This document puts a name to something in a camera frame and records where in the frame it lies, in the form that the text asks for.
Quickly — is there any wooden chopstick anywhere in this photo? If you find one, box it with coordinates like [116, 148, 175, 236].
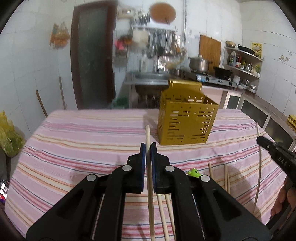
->
[165, 194, 176, 238]
[157, 194, 170, 241]
[252, 123, 262, 214]
[224, 164, 230, 194]
[145, 126, 156, 240]
[208, 163, 213, 179]

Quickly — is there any green frog utensil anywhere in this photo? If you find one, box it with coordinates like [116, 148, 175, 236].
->
[187, 168, 201, 178]

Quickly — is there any right hand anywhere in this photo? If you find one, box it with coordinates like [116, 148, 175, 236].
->
[270, 176, 296, 218]

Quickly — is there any pink striped tablecloth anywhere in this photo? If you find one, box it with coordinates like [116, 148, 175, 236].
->
[4, 109, 286, 235]

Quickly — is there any yellow perforated utensil holder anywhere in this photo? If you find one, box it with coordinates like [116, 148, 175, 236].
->
[157, 79, 219, 146]

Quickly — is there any corner shelf with condiments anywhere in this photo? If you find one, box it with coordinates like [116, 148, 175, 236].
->
[223, 41, 263, 94]

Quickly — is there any black wok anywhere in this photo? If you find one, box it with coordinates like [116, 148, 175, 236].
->
[213, 67, 233, 80]

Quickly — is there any yellow plastic bag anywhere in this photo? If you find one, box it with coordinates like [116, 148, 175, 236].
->
[0, 111, 25, 158]

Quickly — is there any green trash bin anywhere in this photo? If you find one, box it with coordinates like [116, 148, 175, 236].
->
[111, 96, 130, 109]

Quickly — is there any gas stove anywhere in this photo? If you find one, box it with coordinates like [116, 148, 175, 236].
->
[184, 71, 237, 88]

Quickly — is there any steel cooking pot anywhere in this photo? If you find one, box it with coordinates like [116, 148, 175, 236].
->
[188, 55, 213, 74]

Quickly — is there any rectangular wooden cutting board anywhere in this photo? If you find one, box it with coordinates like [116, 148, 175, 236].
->
[199, 35, 221, 72]

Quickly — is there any steel sink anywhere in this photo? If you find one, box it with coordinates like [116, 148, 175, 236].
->
[134, 73, 171, 80]

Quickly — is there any hanging utensil rack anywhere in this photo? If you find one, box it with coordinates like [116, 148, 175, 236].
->
[130, 14, 186, 58]

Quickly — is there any orange hanging bag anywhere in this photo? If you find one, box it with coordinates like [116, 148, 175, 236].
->
[50, 22, 70, 49]

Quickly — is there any dark wooden glass door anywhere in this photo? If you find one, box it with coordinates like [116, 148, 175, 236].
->
[70, 1, 118, 109]

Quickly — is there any round wooden cutting board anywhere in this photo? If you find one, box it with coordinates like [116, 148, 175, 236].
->
[149, 3, 176, 25]

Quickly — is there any yellow wall poster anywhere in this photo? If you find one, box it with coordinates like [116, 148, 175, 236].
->
[251, 42, 262, 59]

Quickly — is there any wooden stick leaning on wall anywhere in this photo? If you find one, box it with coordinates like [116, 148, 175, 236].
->
[35, 89, 48, 117]

